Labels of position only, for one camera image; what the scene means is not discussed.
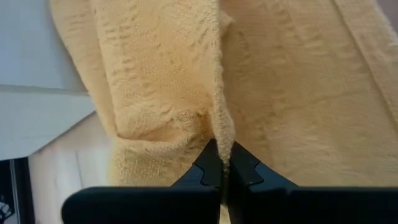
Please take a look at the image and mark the mustard yellow towel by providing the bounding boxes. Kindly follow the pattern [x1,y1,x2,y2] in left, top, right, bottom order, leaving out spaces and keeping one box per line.
[49,0,398,224]

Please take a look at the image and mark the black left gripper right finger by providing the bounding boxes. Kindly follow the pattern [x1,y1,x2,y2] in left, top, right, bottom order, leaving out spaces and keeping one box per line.
[228,141,398,224]

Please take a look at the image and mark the black aluminium table frame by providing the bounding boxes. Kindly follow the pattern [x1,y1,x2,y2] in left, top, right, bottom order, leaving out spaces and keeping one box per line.
[0,157,35,224]

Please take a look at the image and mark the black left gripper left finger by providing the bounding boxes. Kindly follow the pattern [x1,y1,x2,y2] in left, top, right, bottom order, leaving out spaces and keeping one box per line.
[61,138,223,224]

